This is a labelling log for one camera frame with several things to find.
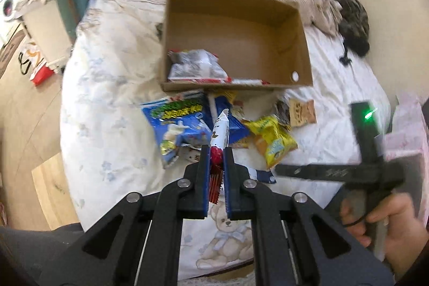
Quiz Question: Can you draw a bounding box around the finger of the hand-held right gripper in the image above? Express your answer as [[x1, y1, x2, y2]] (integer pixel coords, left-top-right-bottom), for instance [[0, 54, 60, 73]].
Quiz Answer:
[[275, 164, 354, 182]]

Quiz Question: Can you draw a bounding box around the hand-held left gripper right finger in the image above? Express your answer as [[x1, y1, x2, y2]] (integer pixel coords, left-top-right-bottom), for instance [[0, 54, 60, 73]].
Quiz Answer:
[[223, 147, 394, 286]]

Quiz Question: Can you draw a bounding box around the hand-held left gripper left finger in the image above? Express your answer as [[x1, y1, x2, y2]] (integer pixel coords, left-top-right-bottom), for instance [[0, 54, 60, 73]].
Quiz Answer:
[[38, 144, 212, 286]]

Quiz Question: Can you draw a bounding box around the red white snack bar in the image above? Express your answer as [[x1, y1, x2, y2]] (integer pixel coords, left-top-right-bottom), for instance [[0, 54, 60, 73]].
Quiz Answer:
[[208, 108, 230, 204]]

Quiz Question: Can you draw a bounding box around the large blue snack bag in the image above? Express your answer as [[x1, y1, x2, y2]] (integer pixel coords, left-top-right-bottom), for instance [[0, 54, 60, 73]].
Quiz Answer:
[[140, 94, 212, 169]]

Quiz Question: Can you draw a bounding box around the brown cardboard box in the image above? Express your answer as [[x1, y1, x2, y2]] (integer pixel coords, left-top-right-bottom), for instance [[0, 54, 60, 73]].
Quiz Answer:
[[159, 0, 314, 93]]

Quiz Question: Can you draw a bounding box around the person's right hand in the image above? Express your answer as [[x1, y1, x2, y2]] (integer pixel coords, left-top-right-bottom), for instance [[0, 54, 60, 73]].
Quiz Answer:
[[340, 191, 421, 278]]

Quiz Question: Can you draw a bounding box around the dark blue white snack packet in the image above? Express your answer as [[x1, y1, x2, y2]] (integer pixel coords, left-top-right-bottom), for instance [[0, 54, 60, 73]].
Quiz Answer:
[[249, 168, 278, 185]]

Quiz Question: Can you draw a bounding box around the pink print cloth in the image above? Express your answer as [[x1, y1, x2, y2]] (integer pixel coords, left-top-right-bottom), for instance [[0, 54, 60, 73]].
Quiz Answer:
[[385, 95, 429, 162]]

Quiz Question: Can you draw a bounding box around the blue packet with white seam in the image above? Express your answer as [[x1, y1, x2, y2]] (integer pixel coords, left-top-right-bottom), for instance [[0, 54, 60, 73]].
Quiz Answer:
[[206, 92, 252, 149]]

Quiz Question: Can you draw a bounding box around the small tan snack packet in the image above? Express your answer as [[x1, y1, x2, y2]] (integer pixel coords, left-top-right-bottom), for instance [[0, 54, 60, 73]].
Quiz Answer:
[[289, 99, 317, 128]]

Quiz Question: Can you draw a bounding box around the silver snack packet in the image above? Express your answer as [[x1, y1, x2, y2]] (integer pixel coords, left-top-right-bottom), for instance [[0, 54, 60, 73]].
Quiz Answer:
[[167, 49, 232, 83]]

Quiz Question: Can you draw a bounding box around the dark camouflage garment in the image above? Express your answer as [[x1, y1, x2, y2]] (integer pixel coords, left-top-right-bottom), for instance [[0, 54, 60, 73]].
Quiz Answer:
[[327, 0, 371, 67]]

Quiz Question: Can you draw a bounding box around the white bear print bedsheet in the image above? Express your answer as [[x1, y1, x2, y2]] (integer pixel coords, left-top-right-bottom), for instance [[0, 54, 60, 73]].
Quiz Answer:
[[60, 0, 393, 281]]

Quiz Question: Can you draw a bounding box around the light wooden board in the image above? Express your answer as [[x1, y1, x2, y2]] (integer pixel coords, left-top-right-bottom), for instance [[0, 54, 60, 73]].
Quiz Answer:
[[32, 154, 72, 229]]

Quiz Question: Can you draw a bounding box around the person's grey trouser leg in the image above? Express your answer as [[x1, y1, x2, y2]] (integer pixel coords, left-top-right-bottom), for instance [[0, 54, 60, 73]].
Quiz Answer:
[[0, 224, 88, 286]]

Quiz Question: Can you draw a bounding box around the red white shopping bag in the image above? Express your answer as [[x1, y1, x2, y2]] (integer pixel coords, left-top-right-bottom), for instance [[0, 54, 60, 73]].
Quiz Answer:
[[18, 41, 56, 87]]

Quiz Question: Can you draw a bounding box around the white cabinet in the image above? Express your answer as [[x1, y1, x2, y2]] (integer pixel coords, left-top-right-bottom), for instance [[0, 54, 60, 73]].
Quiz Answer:
[[23, 0, 72, 67]]

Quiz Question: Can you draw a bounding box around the patterned floor rug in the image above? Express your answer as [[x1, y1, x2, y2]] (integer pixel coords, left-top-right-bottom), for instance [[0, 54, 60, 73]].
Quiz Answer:
[[0, 29, 25, 79]]

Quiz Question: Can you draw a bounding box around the white washing machine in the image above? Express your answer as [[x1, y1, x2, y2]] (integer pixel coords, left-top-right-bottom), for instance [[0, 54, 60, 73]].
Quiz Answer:
[[0, 0, 21, 22]]

